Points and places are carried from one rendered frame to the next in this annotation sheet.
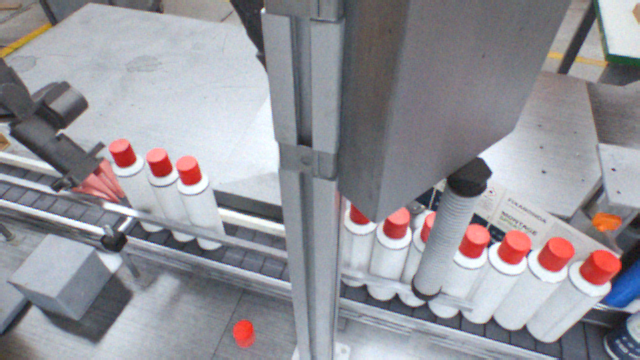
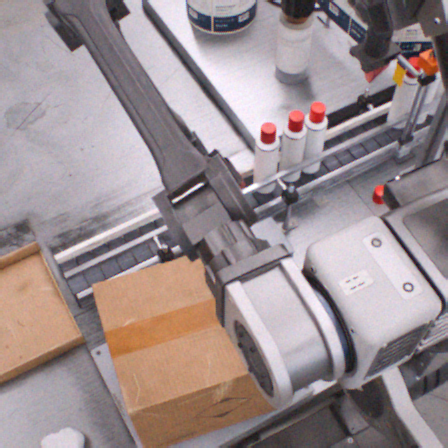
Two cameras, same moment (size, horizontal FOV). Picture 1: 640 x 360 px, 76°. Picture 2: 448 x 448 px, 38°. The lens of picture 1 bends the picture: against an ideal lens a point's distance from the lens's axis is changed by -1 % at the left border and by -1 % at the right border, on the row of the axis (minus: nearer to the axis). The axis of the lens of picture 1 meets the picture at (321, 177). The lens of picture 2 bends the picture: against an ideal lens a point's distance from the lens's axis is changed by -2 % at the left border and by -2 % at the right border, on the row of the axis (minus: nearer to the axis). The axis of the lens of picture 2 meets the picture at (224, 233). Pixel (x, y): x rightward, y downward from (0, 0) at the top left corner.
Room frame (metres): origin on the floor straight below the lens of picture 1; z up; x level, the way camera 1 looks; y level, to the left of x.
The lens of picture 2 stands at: (-0.08, 1.04, 2.14)
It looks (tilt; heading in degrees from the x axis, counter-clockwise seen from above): 58 degrees down; 313
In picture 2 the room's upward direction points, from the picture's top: straight up
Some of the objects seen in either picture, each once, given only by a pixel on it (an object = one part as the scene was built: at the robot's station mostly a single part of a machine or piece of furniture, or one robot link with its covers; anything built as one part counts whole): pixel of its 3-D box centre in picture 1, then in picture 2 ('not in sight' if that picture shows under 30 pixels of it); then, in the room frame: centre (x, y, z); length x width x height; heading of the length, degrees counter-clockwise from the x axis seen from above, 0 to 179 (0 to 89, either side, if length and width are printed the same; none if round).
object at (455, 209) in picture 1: (443, 240); not in sight; (0.23, -0.12, 1.18); 0.04 x 0.04 x 0.21
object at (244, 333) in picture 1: (244, 333); (380, 194); (0.27, 0.13, 0.85); 0.03 x 0.03 x 0.03
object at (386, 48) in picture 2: not in sight; (377, 42); (0.44, 0.00, 1.13); 0.10 x 0.07 x 0.07; 73
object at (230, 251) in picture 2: not in sight; (238, 265); (0.17, 0.75, 1.45); 0.09 x 0.08 x 0.12; 70
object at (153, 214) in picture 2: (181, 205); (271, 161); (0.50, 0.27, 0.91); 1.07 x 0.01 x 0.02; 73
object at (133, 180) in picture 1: (139, 187); (266, 158); (0.48, 0.32, 0.98); 0.05 x 0.05 x 0.20
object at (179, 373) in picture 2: not in sight; (198, 349); (0.27, 0.74, 0.99); 0.30 x 0.24 x 0.27; 62
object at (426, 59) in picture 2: not in sight; (408, 97); (0.33, 0.01, 1.05); 0.10 x 0.04 x 0.33; 163
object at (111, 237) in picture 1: (129, 244); (283, 200); (0.40, 0.34, 0.91); 0.07 x 0.03 x 0.16; 163
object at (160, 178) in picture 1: (173, 197); (292, 146); (0.45, 0.25, 0.98); 0.05 x 0.05 x 0.20
